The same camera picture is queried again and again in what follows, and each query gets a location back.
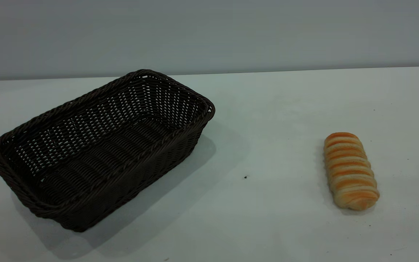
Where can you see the dark brown woven basket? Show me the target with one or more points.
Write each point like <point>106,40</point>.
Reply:
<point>122,182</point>

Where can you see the striped orange bread roll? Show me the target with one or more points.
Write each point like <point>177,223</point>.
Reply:
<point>350,171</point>

